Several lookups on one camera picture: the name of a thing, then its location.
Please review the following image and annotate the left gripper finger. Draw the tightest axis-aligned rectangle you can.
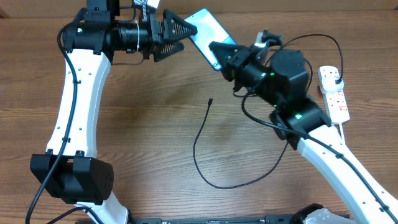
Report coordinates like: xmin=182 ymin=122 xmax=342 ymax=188
xmin=162 ymin=9 xmax=197 ymax=41
xmin=153 ymin=42 xmax=185 ymax=62

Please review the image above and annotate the blue Samsung Galaxy smartphone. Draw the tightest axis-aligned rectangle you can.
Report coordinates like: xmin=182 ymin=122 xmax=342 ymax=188
xmin=185 ymin=8 xmax=236 ymax=71

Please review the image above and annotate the black USB charging cable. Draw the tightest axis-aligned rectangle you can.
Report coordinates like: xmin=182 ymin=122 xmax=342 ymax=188
xmin=192 ymin=34 xmax=345 ymax=190

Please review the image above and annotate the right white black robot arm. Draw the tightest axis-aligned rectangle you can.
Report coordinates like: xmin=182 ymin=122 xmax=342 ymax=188
xmin=209 ymin=40 xmax=397 ymax=223

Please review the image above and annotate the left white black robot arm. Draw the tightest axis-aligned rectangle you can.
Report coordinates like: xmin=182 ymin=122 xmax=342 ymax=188
xmin=30 ymin=0 xmax=197 ymax=223

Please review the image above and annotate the white charger plug adapter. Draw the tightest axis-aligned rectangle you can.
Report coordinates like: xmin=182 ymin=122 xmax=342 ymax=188
xmin=320 ymin=77 xmax=345 ymax=94

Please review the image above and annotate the white power strip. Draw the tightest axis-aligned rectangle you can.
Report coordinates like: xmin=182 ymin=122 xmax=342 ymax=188
xmin=318 ymin=65 xmax=350 ymax=124

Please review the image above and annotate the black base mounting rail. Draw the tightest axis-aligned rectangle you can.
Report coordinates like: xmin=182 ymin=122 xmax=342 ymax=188
xmin=75 ymin=203 xmax=352 ymax=224

